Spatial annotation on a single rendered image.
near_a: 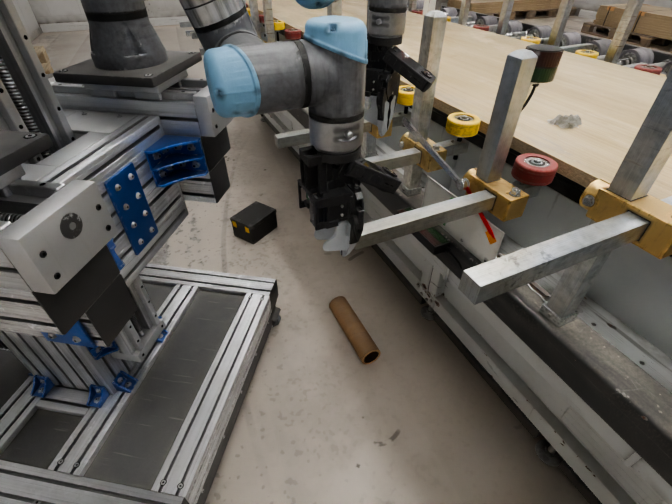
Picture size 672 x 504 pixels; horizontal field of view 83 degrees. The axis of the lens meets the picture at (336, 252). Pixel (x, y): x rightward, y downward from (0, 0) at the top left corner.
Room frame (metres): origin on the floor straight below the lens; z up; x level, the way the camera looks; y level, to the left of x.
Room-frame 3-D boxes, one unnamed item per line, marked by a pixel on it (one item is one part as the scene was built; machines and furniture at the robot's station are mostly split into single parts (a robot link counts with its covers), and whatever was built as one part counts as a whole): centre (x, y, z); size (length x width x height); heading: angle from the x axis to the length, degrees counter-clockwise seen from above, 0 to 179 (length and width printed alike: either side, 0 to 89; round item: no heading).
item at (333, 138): (0.51, 0.00, 1.05); 0.08 x 0.08 x 0.05
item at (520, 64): (0.70, -0.31, 0.87); 0.03 x 0.03 x 0.48; 25
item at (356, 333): (0.97, -0.07, 0.04); 0.30 x 0.08 x 0.08; 25
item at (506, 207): (0.68, -0.33, 0.85); 0.13 x 0.06 x 0.05; 25
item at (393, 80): (0.89, -0.10, 1.04); 0.09 x 0.08 x 0.12; 60
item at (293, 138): (1.08, -0.03, 0.82); 0.43 x 0.03 x 0.04; 115
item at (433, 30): (0.93, -0.21, 0.89); 0.03 x 0.03 x 0.48; 25
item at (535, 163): (0.70, -0.40, 0.85); 0.08 x 0.08 x 0.11
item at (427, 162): (0.91, -0.22, 0.83); 0.13 x 0.06 x 0.05; 25
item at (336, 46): (0.51, 0.00, 1.13); 0.09 x 0.08 x 0.11; 113
